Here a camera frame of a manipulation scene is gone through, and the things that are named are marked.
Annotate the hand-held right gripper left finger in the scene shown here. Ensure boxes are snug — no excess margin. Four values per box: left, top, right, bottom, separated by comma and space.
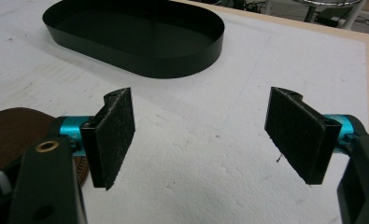
59, 87, 136, 191

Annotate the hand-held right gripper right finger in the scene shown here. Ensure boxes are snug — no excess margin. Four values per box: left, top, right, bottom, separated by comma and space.
264, 86, 358, 185

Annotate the black oval tray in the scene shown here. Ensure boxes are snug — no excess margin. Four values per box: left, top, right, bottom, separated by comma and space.
41, 0, 226, 79

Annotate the brown zip pouch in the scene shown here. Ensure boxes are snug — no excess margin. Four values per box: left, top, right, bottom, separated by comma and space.
0, 106, 90, 188

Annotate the white foam mat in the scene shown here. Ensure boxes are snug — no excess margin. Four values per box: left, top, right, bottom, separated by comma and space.
0, 0, 369, 224

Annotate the black round stool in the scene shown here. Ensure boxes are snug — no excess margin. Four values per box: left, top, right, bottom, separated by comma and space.
292, 0, 365, 23

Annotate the white metal stand leg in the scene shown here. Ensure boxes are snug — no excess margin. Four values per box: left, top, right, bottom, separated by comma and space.
340, 0, 368, 31

